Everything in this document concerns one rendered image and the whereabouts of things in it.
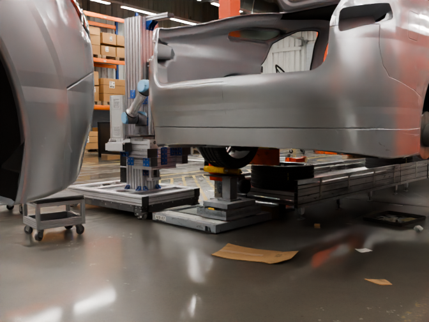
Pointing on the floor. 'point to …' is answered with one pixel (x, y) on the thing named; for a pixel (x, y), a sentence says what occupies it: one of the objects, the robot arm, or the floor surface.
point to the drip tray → (395, 217)
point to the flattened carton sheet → (232, 252)
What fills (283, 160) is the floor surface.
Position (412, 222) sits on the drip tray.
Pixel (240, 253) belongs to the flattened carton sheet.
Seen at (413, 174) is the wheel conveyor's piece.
